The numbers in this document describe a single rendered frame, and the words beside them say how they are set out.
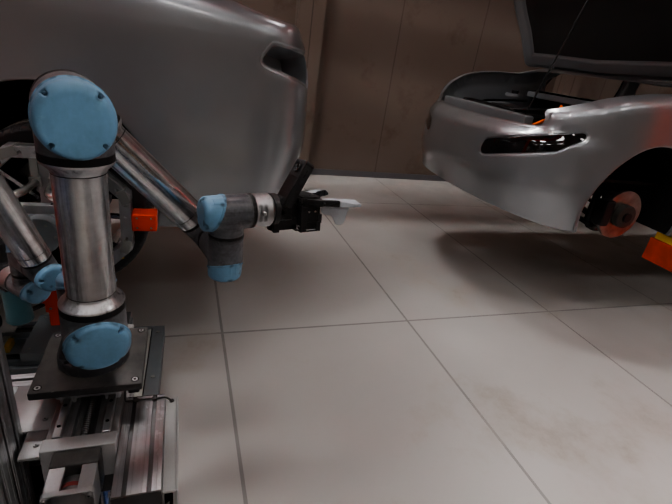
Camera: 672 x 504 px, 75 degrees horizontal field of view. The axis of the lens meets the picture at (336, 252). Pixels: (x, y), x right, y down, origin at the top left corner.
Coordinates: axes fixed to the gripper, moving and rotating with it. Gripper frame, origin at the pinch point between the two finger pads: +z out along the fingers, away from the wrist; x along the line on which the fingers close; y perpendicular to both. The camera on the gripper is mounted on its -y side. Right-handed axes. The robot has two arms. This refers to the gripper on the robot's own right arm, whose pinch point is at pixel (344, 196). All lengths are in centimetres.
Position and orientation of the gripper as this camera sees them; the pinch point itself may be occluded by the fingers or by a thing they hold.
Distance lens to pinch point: 109.4
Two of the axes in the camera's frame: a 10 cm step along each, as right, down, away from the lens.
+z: 8.4, -1.1, 5.3
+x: 5.4, 2.9, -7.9
